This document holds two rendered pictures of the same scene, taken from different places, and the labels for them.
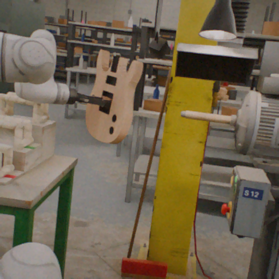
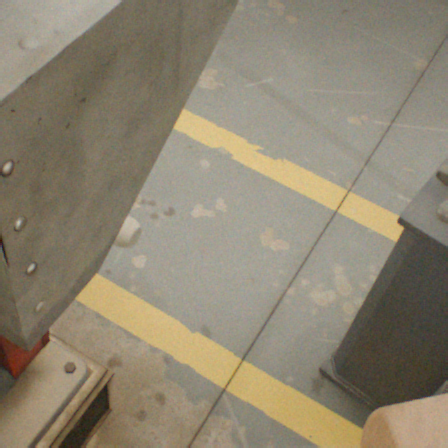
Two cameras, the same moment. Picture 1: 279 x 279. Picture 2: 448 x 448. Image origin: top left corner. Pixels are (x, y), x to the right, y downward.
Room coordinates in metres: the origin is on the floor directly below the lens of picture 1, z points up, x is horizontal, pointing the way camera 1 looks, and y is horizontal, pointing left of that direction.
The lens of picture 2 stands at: (1.94, -0.03, 1.67)
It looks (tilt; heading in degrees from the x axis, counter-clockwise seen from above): 53 degrees down; 196
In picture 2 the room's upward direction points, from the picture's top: 10 degrees clockwise
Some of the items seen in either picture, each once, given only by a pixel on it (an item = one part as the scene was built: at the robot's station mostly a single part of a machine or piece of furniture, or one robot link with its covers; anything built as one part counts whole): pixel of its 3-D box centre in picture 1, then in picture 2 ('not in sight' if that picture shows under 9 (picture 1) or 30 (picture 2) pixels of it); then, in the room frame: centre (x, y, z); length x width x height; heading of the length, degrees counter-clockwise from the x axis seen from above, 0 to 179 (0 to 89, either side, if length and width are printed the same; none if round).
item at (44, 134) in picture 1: (20, 137); not in sight; (1.88, 0.54, 1.02); 0.27 x 0.15 x 0.17; 81
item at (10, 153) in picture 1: (7, 161); not in sight; (1.60, 0.50, 0.99); 0.03 x 0.03 x 0.09
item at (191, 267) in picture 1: (167, 261); not in sight; (2.68, -0.31, 0.02); 0.40 x 0.40 x 0.02; 84
